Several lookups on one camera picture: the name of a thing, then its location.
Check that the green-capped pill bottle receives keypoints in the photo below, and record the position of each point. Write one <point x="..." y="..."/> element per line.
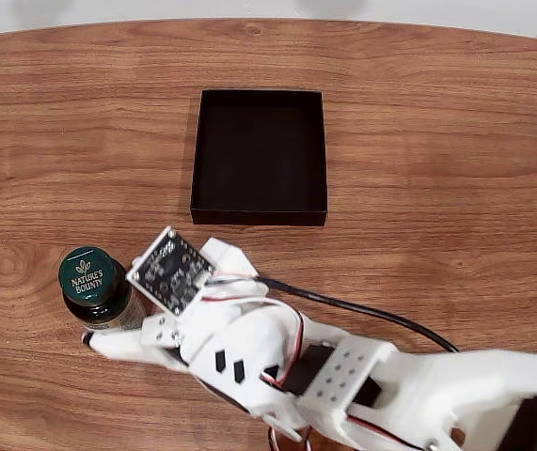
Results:
<point x="90" y="277"/>

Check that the black open box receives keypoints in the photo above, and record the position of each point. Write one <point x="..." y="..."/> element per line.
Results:
<point x="258" y="155"/>

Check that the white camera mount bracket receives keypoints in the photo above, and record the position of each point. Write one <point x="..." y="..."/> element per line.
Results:
<point x="228" y="258"/>

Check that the black camera circuit board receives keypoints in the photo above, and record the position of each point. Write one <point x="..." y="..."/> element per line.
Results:
<point x="171" y="272"/>

